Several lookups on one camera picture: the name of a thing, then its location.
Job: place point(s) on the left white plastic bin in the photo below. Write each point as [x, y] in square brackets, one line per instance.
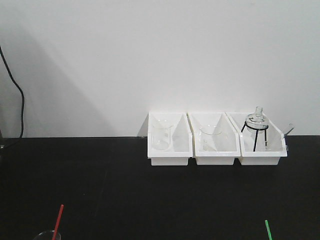
[181, 148]

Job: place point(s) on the red plastic spoon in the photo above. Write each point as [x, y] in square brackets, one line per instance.
[56, 227]

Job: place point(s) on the green plastic spoon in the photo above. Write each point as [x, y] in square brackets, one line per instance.
[268, 230]

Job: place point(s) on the right white plastic bin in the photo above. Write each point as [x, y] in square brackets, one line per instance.
[270, 155]

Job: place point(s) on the glass beaker in left bin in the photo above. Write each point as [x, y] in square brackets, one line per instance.
[161, 135]

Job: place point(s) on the glass beaker in middle bin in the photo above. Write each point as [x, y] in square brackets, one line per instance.
[208, 134]

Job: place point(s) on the glass beaker at front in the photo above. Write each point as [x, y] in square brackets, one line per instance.
[48, 235]

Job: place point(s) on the white plastic bin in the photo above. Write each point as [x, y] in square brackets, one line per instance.
[227, 143]
[270, 155]
[181, 148]

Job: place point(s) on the glass flask on tripod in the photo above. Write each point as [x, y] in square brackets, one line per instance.
[257, 120]

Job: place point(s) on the middle white plastic bin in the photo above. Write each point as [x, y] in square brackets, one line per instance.
[227, 143]

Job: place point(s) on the black wire tripod stand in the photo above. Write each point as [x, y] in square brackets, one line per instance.
[255, 140]

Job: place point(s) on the glass beaker in bin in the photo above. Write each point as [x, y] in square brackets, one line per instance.
[161, 135]
[208, 134]

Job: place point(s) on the clear glass rod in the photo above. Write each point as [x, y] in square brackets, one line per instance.
[288, 130]

